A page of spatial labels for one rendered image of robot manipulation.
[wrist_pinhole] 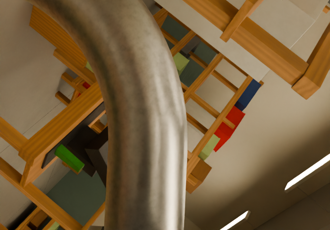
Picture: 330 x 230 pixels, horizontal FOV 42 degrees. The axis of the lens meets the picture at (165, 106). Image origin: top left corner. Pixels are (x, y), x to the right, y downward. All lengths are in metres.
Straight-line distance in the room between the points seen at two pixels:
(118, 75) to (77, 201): 11.45
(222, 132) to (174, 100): 5.98
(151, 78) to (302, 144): 8.77
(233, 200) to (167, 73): 10.78
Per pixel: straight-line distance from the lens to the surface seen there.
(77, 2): 0.16
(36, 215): 10.62
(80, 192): 11.70
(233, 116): 6.41
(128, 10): 0.16
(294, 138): 8.87
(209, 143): 5.92
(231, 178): 10.40
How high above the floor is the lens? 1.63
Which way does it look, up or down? 4 degrees down
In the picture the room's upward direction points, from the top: 129 degrees clockwise
